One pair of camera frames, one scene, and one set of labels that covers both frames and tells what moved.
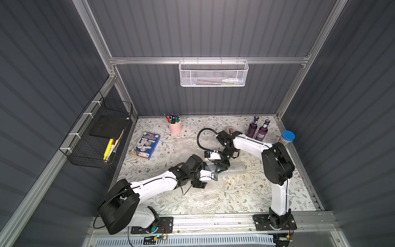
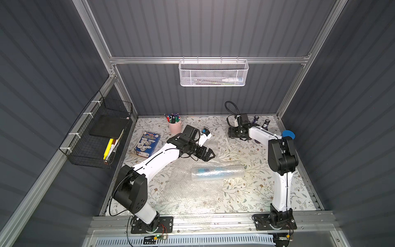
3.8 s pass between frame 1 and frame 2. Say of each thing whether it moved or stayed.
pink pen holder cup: stayed
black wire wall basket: stayed
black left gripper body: moved
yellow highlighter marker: stayed
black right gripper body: moved
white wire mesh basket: stayed
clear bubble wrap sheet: moved
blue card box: stayed
